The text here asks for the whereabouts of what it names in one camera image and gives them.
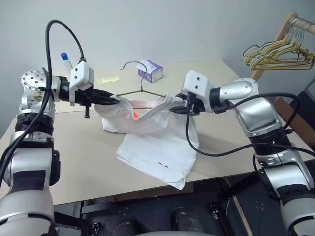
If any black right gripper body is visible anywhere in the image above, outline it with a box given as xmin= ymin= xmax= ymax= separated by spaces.
xmin=183 ymin=92 xmax=207 ymax=117

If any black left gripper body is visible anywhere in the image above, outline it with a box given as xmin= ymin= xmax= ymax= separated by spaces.
xmin=73 ymin=85 xmax=98 ymax=119

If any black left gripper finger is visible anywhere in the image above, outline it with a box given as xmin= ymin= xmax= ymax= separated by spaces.
xmin=94 ymin=96 xmax=120 ymax=106
xmin=93 ymin=88 xmax=115 ymax=98

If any olive green wire hanger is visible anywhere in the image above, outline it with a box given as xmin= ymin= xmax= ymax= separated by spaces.
xmin=117 ymin=61 xmax=168 ymax=99

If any white cloth garment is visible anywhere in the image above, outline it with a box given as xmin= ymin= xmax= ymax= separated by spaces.
xmin=94 ymin=92 xmax=200 ymax=190

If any yellow plastic packet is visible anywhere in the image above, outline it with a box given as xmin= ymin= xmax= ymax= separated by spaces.
xmin=97 ymin=75 xmax=121 ymax=84

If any purple tissue box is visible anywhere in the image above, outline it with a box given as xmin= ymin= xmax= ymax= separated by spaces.
xmin=137 ymin=59 xmax=165 ymax=83

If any clear tube with blue cap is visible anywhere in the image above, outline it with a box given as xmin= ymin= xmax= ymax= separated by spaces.
xmin=61 ymin=51 xmax=73 ymax=72

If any dark rounded shape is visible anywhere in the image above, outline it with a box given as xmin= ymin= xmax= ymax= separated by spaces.
xmin=171 ymin=207 xmax=205 ymax=236

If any wooden clothes rack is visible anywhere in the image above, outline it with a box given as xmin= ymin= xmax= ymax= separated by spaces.
xmin=251 ymin=12 xmax=315 ymax=81

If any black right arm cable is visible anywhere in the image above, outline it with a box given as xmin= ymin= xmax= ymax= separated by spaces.
xmin=225 ymin=92 xmax=301 ymax=131
xmin=184 ymin=94 xmax=315 ymax=157

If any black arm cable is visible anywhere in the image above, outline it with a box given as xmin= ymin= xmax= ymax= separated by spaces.
xmin=0 ymin=19 xmax=87 ymax=177
xmin=184 ymin=94 xmax=315 ymax=157
xmin=225 ymin=92 xmax=301 ymax=131

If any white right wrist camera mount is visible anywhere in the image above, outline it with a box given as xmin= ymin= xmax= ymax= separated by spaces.
xmin=181 ymin=70 xmax=216 ymax=113

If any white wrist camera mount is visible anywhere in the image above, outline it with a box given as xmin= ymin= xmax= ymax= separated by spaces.
xmin=181 ymin=70 xmax=216 ymax=113
xmin=68 ymin=61 xmax=95 ymax=107

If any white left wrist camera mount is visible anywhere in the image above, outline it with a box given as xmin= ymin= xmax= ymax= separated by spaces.
xmin=68 ymin=61 xmax=95 ymax=107

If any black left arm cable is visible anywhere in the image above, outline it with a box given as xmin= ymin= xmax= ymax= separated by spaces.
xmin=0 ymin=19 xmax=87 ymax=177

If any bunch of wire hangers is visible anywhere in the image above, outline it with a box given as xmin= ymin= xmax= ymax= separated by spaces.
xmin=246 ymin=24 xmax=315 ymax=71

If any yellow wire hanger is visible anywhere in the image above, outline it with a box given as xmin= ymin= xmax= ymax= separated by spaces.
xmin=246 ymin=24 xmax=315 ymax=67

